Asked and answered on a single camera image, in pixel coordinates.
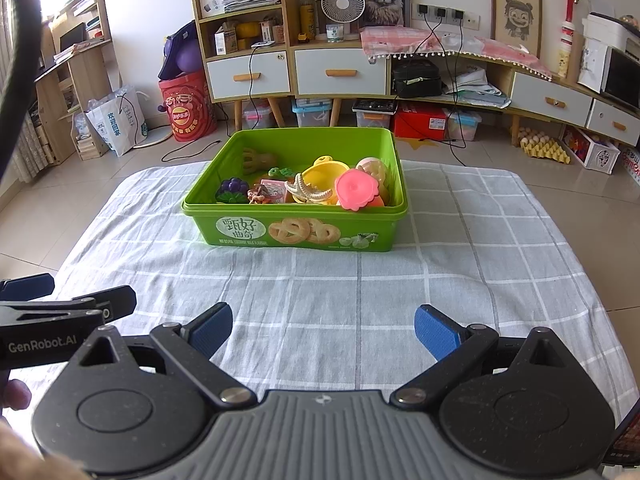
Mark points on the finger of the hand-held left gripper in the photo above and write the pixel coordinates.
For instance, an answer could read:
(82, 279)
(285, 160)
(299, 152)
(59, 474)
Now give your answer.
(27, 287)
(75, 305)

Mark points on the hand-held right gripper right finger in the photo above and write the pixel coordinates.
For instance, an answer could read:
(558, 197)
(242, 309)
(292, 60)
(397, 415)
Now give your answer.
(437, 332)

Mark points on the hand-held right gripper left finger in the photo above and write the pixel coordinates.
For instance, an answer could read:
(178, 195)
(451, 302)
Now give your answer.
(210, 330)

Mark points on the green plastic box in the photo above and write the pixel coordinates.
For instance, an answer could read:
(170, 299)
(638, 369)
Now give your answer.
(300, 240)

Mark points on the small red figurine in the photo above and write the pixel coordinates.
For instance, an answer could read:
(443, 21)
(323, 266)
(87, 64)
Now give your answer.
(259, 195)

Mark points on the purple toy grapes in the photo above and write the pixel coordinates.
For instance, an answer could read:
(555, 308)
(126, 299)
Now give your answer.
(232, 187)

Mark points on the small pink card packet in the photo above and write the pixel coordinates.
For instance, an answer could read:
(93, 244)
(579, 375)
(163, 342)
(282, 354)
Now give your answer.
(276, 189)

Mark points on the pink silicone pouch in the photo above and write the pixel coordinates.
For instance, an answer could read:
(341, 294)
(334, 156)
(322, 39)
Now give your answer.
(357, 190)

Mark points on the beige toy starfish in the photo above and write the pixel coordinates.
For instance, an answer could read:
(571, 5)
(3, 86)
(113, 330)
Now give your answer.
(307, 191)

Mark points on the orange toy pumpkin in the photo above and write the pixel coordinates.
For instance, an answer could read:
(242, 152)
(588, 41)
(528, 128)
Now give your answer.
(280, 172)

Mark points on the pink capsule egg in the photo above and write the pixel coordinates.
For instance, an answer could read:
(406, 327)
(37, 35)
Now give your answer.
(375, 169)

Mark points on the beige toy antler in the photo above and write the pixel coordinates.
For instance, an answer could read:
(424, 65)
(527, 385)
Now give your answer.
(260, 159)

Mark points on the yellow toy pot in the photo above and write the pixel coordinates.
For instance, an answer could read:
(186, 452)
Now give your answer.
(320, 172)

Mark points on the person's left hand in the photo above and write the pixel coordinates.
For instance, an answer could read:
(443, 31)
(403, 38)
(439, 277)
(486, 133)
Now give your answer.
(15, 396)

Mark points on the white radiator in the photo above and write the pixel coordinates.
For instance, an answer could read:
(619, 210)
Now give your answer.
(24, 157)

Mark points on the white round floor base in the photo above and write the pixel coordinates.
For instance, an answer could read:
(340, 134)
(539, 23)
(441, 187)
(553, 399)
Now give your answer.
(152, 138)

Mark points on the white shopping bag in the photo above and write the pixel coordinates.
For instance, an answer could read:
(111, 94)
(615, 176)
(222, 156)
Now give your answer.
(117, 125)

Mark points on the yellow star floor sticker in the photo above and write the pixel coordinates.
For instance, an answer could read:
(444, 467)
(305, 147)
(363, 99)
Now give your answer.
(416, 144)

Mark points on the wooden bookshelf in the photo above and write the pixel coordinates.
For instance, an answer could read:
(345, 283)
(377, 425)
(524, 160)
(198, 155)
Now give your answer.
(75, 90)

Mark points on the small blue-lidded storage box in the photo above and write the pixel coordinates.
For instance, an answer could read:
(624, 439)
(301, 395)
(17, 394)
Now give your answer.
(465, 127)

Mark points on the red flat carton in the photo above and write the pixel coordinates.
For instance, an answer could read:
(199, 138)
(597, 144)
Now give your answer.
(420, 122)

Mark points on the yellow egg tray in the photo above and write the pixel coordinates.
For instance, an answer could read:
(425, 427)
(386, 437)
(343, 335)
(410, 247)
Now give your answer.
(545, 149)

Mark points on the red printed bucket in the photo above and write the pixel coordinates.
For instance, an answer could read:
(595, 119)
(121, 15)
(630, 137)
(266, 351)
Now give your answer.
(187, 115)

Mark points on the clear storage box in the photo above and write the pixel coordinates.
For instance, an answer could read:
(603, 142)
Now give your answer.
(257, 119)

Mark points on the dark brown object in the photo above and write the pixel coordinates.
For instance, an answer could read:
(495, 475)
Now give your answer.
(627, 440)

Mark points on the black-lidded storage box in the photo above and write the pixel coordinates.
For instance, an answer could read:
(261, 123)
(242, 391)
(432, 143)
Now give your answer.
(375, 116)

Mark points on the white red printed carton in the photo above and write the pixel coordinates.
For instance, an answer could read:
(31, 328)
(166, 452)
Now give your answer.
(592, 152)

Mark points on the low wooden cabinet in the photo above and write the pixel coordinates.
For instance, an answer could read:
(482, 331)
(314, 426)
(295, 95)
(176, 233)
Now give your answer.
(335, 112)

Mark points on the pile of folded papers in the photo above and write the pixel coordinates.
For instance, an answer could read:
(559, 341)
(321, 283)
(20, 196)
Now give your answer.
(475, 90)

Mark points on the black bag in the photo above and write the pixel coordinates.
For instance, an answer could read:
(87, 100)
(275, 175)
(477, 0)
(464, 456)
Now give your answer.
(417, 80)

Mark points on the white blue carton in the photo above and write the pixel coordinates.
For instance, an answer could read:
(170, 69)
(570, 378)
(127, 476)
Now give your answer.
(632, 165)

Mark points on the white drawer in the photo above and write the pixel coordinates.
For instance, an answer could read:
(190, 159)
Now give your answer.
(340, 60)
(535, 90)
(610, 115)
(235, 65)

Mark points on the white charging device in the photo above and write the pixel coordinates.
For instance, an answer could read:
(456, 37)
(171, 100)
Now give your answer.
(263, 43)

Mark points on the pink fringed cloth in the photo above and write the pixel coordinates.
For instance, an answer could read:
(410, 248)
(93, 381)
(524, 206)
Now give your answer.
(400, 40)

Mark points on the yellow round container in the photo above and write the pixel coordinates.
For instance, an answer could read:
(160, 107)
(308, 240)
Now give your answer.
(247, 31)

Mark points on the white drawing sheet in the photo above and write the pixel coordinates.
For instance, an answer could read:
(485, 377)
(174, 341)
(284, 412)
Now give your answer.
(592, 65)

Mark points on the stack of paper cups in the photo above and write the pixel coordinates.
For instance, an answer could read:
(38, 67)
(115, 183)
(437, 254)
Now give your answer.
(565, 50)

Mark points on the black microwave oven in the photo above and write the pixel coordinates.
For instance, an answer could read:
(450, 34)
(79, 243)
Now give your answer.
(622, 77)

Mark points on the yellow can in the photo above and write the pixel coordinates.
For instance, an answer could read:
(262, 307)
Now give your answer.
(308, 22)

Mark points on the framed cartoon girl picture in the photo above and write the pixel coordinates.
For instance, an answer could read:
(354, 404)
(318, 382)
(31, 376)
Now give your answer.
(516, 17)

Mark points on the framed cat picture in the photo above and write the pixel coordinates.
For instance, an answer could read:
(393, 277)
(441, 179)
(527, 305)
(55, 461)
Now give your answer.
(382, 0)

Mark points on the white desk fan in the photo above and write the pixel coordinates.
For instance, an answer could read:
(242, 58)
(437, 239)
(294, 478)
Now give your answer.
(342, 2)

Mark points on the white printer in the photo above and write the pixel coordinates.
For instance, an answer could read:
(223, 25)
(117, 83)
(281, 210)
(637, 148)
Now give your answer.
(612, 32)

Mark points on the white wall sockets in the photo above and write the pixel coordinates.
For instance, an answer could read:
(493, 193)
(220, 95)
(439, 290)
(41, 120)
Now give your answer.
(470, 20)

